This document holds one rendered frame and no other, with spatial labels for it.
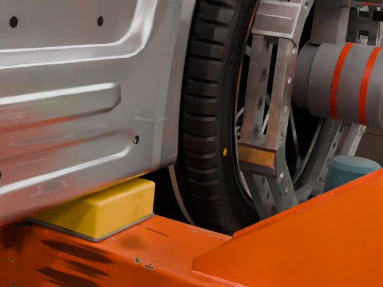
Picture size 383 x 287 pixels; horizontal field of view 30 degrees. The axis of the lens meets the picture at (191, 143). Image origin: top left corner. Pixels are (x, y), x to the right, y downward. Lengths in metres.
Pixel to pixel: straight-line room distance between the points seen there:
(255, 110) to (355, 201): 0.39
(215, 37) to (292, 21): 0.11
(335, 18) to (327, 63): 0.08
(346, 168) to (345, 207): 0.43
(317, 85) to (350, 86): 0.06
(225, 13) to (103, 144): 0.31
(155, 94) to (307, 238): 0.29
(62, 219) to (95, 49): 0.22
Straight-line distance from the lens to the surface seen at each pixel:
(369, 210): 0.73
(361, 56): 1.25
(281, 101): 1.06
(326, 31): 1.29
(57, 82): 0.75
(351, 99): 1.24
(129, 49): 0.87
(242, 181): 1.21
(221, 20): 1.05
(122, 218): 0.92
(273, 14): 1.06
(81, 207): 0.88
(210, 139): 1.07
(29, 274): 0.95
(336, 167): 1.17
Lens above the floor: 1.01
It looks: 13 degrees down
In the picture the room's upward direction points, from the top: 6 degrees clockwise
